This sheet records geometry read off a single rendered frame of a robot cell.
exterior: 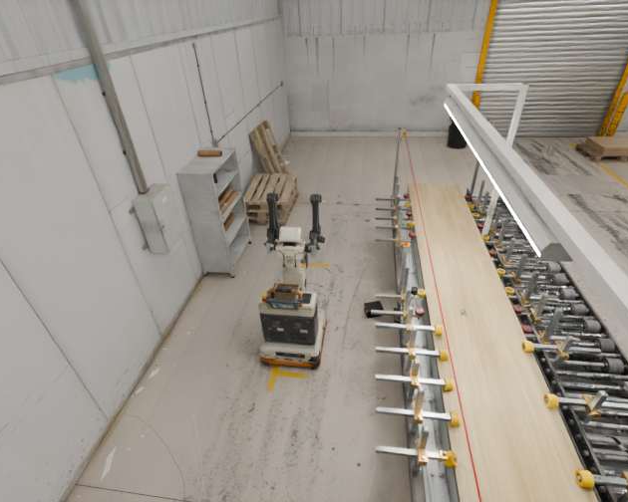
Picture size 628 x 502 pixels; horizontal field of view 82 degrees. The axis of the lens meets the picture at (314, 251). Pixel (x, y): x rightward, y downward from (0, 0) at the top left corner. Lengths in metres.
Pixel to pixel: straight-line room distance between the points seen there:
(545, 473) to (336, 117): 9.20
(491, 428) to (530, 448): 0.22
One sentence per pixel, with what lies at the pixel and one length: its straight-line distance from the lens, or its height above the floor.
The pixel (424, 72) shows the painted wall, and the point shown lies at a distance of 10.28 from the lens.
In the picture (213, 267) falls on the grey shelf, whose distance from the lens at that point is 5.19.
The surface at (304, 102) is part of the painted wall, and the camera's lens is 10.48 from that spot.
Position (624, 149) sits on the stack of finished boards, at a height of 0.27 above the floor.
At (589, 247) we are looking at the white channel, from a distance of 1.46.
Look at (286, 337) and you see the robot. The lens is 3.72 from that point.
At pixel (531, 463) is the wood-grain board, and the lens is 2.72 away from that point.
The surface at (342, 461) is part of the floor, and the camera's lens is 3.47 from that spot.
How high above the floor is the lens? 3.15
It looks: 35 degrees down
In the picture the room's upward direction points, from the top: 3 degrees counter-clockwise
